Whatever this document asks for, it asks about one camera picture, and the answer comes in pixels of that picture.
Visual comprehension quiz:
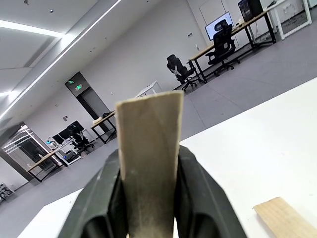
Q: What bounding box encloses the black office chair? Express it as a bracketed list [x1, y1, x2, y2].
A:
[205, 24, 241, 77]
[166, 54, 200, 92]
[68, 125, 95, 156]

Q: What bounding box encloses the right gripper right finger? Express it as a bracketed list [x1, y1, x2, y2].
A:
[170, 144, 248, 238]

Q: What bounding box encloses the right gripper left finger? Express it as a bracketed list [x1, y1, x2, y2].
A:
[57, 148, 129, 238]

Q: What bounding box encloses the computer monitor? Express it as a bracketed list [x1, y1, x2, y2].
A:
[52, 134, 65, 146]
[204, 11, 234, 42]

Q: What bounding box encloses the black computer tower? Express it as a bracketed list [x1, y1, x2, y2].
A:
[237, 0, 264, 22]

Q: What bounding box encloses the wooden bar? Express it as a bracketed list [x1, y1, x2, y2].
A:
[115, 90, 185, 238]
[253, 196, 317, 238]

